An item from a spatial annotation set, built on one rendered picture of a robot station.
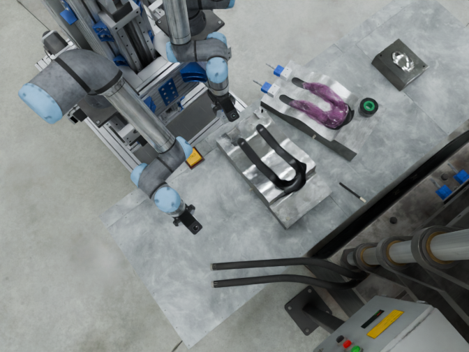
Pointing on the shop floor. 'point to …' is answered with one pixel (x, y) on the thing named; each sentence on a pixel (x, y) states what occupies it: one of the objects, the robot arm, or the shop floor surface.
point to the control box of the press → (377, 325)
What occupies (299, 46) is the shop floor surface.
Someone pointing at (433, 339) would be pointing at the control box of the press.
